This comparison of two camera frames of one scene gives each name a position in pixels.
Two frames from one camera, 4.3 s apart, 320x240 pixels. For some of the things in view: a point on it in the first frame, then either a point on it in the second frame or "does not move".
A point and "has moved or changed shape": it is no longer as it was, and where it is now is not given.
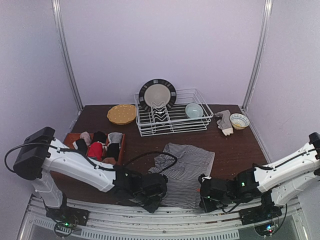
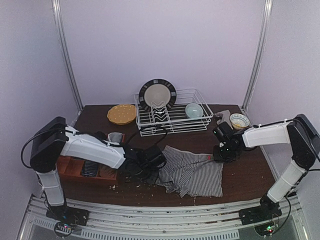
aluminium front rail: (114, 223) does not move
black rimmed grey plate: (157, 90) does not move
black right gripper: (204, 196) → (220, 155)
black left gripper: (152, 203) → (139, 172)
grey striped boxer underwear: (183, 165) has moved or changed shape
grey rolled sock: (114, 137) does not move
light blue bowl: (194, 110) does not move
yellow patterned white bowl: (239, 121) does not move
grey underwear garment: (225, 123) does not move
